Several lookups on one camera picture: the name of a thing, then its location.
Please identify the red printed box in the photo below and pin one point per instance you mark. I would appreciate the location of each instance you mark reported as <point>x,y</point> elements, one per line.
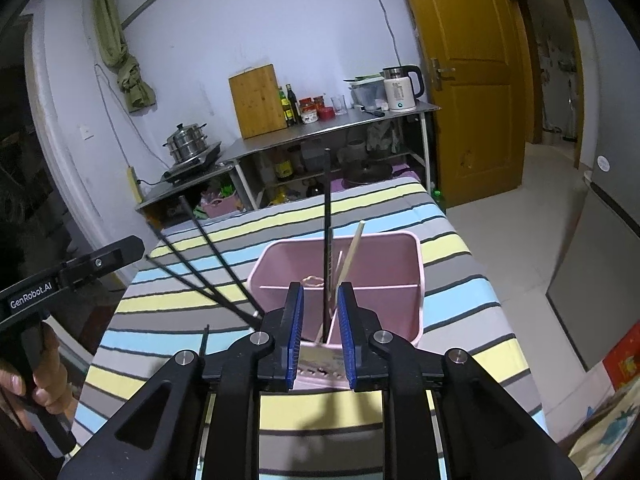
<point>625,360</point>

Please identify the light wooden chopstick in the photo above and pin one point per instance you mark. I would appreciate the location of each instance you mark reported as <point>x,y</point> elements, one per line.
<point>339,265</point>
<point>352,252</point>

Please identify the grey refrigerator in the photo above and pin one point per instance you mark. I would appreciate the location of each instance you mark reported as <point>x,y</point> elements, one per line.
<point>600,270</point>

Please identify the green knotted curtain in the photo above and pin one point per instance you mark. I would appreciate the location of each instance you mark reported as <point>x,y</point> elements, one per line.
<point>122,67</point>

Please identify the pink utensil basket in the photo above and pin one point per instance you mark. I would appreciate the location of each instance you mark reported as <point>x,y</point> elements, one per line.
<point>390,270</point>

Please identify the yellow oil bottle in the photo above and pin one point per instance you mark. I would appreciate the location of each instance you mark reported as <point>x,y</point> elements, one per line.
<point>284,167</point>

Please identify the yellowed power strip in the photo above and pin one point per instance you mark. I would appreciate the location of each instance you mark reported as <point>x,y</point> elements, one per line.
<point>134,185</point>

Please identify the pink storage basket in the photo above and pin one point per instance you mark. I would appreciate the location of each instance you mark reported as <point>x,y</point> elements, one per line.
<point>220,206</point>

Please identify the clear water pitcher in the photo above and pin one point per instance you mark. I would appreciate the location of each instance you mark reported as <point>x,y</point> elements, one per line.
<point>365,92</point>

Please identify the yellow wooden door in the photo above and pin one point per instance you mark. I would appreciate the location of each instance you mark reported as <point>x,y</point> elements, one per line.
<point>465,25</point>

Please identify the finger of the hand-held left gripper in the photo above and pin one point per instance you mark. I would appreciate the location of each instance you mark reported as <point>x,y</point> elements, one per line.
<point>120,252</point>

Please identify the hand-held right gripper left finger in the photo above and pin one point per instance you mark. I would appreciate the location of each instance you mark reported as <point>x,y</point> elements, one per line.
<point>295,335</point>

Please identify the wooden cutting board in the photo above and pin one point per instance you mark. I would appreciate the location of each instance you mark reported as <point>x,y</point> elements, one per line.
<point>257,102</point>

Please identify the dark oil bottle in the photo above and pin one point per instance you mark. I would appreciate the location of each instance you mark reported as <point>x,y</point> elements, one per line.
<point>285,110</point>

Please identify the small red-lid jar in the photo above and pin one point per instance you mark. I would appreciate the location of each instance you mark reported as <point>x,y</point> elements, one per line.
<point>319,102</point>

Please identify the clear drinking glass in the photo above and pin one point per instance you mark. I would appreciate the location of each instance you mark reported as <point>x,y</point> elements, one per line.
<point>339,105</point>

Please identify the red round container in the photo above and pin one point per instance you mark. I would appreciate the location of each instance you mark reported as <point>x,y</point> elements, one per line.
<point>327,113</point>

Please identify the white wall switch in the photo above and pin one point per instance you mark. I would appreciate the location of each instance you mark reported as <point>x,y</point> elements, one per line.
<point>87,132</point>

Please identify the striped tablecloth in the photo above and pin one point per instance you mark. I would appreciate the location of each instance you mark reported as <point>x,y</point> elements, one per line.
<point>450,270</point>

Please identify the low metal kitchen shelf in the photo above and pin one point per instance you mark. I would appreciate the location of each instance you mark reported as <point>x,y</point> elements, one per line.
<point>170,192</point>

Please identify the person's left hand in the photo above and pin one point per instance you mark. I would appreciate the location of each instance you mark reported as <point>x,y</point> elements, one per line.
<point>50,380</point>

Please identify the steel steamer pot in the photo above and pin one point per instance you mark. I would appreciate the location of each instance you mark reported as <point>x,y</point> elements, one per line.
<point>186,142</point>

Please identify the tall metal kitchen table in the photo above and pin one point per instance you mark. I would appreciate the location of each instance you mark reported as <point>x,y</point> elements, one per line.
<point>320,127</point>

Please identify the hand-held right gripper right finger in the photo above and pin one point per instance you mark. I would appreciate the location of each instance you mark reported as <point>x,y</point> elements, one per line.
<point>347,335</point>

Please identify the glass sliding door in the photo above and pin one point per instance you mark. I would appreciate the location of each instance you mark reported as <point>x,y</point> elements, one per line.
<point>20,135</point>

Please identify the white electric kettle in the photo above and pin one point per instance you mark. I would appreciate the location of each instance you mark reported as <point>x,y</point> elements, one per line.
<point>400,92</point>

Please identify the green plastic bottle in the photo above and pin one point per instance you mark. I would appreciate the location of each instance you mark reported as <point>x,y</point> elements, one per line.
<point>439,201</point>

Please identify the red-lid sauce jar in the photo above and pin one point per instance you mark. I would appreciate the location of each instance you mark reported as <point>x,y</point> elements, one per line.
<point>308,112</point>

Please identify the black induction cooker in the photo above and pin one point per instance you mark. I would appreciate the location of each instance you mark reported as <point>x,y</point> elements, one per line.
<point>200,165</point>

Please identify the cardboard box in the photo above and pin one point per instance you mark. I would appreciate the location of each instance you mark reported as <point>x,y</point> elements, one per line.
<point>610,435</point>

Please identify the dark sauce bottle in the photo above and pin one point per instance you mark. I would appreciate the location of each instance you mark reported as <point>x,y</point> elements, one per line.
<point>294,105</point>

